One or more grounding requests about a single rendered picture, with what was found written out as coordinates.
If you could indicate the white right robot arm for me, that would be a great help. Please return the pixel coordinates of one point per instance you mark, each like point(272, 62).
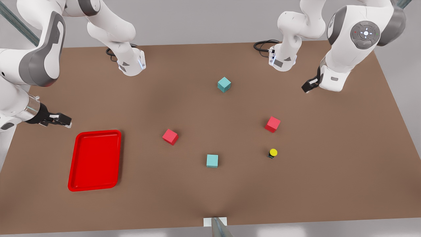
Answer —
point(39, 62)

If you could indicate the red rectangular tray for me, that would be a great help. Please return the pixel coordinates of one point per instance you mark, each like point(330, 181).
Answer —
point(95, 160)

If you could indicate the teal cube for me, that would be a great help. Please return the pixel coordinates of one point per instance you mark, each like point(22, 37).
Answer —
point(224, 84)
point(212, 161)

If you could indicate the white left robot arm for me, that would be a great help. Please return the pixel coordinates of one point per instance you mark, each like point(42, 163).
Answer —
point(348, 39)

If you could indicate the yellow-capped small black bottle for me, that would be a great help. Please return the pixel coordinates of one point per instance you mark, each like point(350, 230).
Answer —
point(272, 153)

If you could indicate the silver frame post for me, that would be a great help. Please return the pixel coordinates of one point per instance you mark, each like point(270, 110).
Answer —
point(217, 227)
point(404, 3)
point(19, 24)

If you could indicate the red cube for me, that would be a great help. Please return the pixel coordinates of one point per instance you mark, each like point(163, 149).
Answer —
point(170, 137)
point(272, 124)

